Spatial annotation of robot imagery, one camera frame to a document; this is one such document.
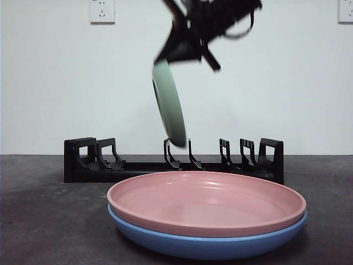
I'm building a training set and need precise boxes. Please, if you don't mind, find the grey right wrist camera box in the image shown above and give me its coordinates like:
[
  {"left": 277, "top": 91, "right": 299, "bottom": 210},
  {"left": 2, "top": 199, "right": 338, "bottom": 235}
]
[{"left": 181, "top": 0, "right": 198, "bottom": 13}]

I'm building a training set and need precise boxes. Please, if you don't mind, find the blue round plate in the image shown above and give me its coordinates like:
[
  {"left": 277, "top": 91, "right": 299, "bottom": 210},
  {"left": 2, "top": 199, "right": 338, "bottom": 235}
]
[{"left": 107, "top": 205, "right": 308, "bottom": 262}]

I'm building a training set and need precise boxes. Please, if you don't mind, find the black plastic plate rack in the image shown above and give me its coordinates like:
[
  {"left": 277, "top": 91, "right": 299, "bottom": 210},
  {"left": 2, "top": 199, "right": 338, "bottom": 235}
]
[{"left": 63, "top": 137, "right": 284, "bottom": 185}]

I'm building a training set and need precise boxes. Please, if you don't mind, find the pink round plate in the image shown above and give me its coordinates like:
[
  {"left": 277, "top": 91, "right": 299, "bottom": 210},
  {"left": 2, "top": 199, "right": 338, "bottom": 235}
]
[{"left": 106, "top": 171, "right": 307, "bottom": 238}]

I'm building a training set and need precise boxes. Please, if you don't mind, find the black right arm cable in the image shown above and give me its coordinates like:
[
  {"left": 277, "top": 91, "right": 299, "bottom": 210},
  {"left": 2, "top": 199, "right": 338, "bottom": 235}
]
[{"left": 223, "top": 8, "right": 255, "bottom": 40}]

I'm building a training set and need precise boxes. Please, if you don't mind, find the white wall socket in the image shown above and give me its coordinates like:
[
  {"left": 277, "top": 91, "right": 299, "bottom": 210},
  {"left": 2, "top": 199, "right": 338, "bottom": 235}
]
[
  {"left": 88, "top": 0, "right": 116, "bottom": 24},
  {"left": 338, "top": 0, "right": 353, "bottom": 23}
]

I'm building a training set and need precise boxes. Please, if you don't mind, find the pale green round plate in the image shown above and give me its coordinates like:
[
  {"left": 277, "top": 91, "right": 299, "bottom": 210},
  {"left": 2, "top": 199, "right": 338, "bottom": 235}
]
[{"left": 151, "top": 60, "right": 187, "bottom": 147}]

